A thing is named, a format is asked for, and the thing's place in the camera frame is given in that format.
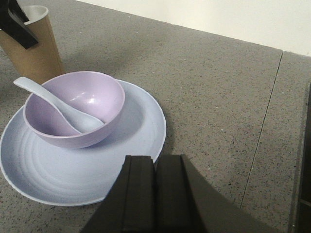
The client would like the light blue round plate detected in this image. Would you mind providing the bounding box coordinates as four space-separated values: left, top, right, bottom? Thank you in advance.
0 81 166 206

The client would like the light blue plastic spoon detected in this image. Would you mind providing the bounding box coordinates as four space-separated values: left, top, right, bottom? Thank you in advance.
13 77 104 133

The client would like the brown paper cup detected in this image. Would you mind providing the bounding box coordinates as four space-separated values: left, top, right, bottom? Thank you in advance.
0 5 64 84

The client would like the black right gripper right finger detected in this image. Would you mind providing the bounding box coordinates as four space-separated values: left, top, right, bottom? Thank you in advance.
156 155 277 233

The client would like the purple plastic bowl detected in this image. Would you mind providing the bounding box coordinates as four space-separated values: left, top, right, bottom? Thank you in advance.
15 71 125 149

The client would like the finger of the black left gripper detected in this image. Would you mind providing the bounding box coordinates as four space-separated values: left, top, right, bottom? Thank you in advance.
0 0 38 49

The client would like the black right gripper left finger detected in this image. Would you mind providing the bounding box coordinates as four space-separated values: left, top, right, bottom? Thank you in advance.
81 155 155 233

